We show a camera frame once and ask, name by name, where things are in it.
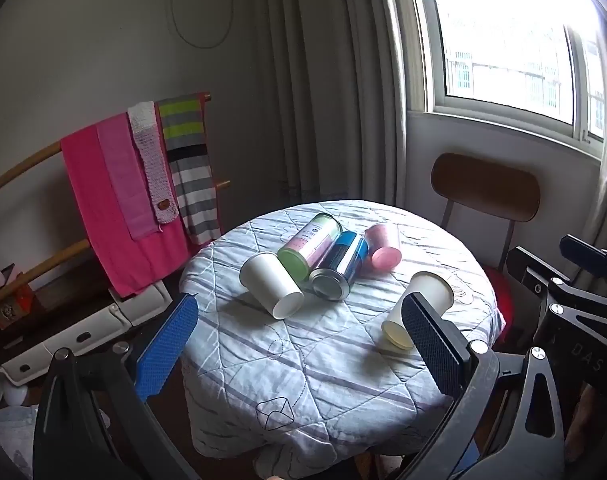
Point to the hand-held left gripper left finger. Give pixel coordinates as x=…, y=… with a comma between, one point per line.
x=166, y=347

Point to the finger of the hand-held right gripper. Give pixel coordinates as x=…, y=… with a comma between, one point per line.
x=583, y=254
x=531, y=280

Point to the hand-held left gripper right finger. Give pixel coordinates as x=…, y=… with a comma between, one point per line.
x=433, y=347

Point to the white paper cup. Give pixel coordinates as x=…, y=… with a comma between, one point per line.
x=426, y=292
x=268, y=280

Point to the person's right forearm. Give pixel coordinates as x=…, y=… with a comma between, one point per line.
x=591, y=420

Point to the pink plastic cup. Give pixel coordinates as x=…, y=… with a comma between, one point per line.
x=383, y=245

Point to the red seat cushion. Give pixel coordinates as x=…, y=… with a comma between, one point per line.
x=498, y=300

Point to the wooden back chair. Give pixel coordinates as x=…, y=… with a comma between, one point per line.
x=486, y=187

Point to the blue metal can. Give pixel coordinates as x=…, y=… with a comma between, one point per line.
x=341, y=270

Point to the round table with quilted cloth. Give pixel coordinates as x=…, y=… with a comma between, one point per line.
x=308, y=360

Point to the hot pink towel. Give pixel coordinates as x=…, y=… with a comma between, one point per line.
x=103, y=210

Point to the green and pink can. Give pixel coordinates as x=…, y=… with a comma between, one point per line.
x=308, y=245

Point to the orange cardboard box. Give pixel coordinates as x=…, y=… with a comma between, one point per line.
x=8, y=310

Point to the light pink scarf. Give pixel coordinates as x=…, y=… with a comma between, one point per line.
x=126, y=175

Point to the light blue cloth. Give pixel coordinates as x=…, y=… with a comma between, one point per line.
x=8, y=440

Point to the white and pink knit scarf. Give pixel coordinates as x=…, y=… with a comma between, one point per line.
x=153, y=160

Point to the yellow grey striped scarf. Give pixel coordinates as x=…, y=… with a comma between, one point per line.
x=191, y=160

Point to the white framed window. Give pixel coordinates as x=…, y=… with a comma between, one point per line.
x=508, y=40

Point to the wooden towel rack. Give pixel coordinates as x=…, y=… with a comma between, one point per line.
x=28, y=162

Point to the white pleated curtain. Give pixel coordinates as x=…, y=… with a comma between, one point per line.
x=323, y=80

